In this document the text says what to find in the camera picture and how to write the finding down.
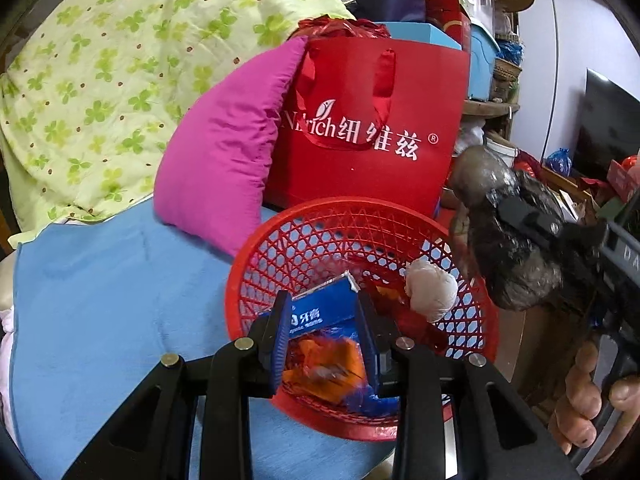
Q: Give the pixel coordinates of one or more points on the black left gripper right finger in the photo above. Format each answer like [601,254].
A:
[381,346]

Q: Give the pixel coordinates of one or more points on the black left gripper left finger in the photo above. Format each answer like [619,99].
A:
[270,332]

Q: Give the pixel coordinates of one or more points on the blue toothpaste box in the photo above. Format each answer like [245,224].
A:
[324,305]

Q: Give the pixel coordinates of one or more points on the orange snack wrapper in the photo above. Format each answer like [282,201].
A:
[329,369]

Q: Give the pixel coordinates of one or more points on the grey-black plastic bag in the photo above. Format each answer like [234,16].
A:
[518,274]

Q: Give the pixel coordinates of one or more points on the white tissue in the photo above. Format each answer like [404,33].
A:
[432,291]

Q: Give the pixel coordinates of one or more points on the person's right hand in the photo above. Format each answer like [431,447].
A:
[571,422]

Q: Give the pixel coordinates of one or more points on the blue plastic bag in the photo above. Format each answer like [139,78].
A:
[365,402]

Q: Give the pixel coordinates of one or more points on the red woven plastic basket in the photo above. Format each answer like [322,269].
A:
[373,240]

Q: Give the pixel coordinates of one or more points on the black television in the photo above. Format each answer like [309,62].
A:
[608,127]

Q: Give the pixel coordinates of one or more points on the magenta pillow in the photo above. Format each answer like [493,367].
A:
[213,172]

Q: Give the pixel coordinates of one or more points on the blue blanket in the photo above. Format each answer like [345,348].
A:
[95,308]

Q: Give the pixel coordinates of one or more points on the wooden shelf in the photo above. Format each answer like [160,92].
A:
[489,110]

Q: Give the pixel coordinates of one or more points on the red shopping bag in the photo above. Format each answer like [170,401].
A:
[368,115]

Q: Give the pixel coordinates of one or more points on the blue storage bin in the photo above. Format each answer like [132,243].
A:
[484,50]

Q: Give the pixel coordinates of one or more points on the light blue box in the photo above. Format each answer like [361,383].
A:
[421,32]

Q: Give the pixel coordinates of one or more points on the green clover quilt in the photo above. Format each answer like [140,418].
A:
[91,101]

